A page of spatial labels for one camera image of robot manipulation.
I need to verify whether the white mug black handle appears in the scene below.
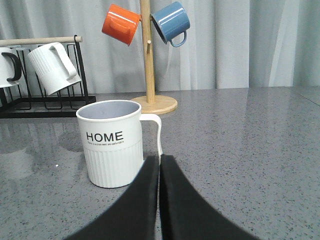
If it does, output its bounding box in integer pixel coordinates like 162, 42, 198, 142
0, 47, 22, 88

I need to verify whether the orange mug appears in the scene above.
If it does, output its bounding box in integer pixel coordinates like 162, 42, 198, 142
101, 4, 141, 46

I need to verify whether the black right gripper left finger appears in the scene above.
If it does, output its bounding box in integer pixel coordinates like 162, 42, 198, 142
67, 156, 159, 240

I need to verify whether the wooden mug tree stand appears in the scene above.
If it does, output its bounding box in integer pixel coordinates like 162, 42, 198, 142
132, 0, 178, 115

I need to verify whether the black wire mug rack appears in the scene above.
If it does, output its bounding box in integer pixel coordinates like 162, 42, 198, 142
0, 35, 96, 119

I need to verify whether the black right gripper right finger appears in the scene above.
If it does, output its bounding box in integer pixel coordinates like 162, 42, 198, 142
159, 155, 255, 240

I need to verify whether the white HOME mug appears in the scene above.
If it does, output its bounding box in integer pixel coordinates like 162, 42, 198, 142
76, 100, 163, 188

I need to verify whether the blue mug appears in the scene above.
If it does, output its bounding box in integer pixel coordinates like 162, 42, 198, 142
151, 1, 190, 48

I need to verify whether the white ribbed mug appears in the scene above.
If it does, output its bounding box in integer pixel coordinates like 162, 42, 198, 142
27, 42, 82, 95

